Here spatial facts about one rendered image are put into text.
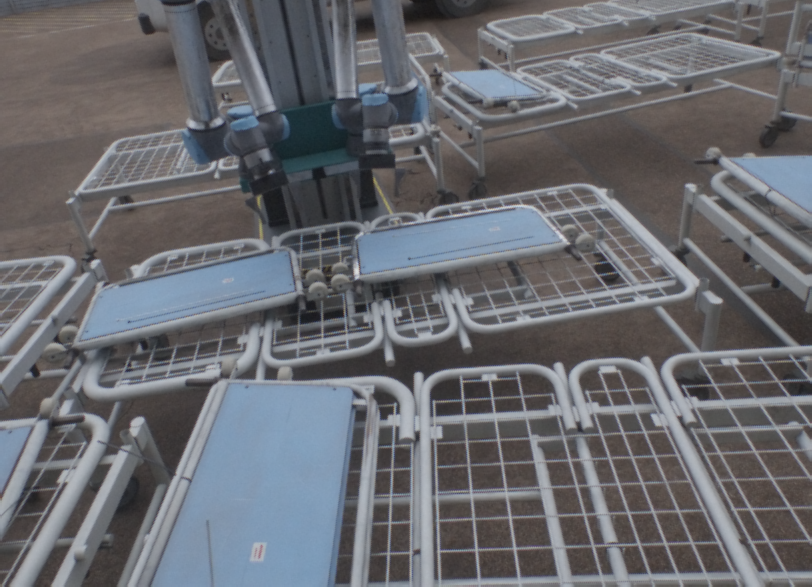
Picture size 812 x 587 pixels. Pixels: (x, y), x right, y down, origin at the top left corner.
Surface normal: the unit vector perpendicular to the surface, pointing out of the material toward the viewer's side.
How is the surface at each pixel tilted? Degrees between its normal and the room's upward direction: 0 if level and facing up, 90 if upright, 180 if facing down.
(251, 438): 8
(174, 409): 0
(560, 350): 0
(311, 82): 90
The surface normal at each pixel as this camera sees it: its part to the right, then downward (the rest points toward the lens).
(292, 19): 0.21, 0.47
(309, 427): 0.00, -0.86
